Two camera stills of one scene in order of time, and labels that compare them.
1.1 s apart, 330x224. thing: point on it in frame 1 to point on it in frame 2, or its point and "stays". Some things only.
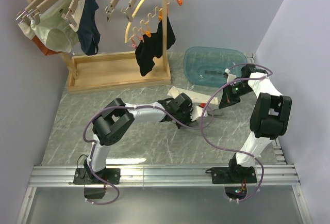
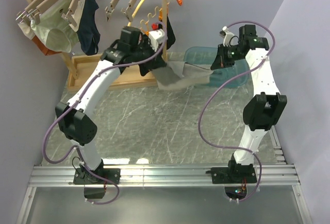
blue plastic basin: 205,65 stays
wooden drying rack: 114,70 stays
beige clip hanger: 73,15 stays
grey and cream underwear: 195,99 to 177,75
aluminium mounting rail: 285,176 stays
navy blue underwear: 88,34 stays
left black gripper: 188,110 to 149,46
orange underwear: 46,51 stays
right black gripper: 227,99 to 220,61
